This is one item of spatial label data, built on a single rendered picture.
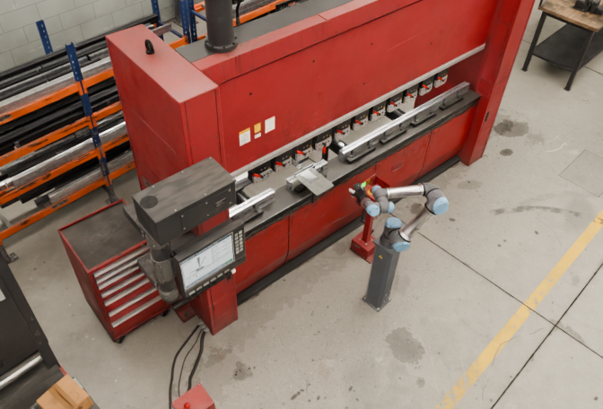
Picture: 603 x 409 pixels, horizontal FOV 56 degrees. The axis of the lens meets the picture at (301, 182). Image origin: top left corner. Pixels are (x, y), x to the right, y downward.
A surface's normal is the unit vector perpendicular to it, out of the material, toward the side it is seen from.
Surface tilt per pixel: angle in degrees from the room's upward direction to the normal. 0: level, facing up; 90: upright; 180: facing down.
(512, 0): 90
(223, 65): 90
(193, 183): 0
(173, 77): 0
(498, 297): 0
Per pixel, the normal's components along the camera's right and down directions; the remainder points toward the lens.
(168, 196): 0.04, -0.71
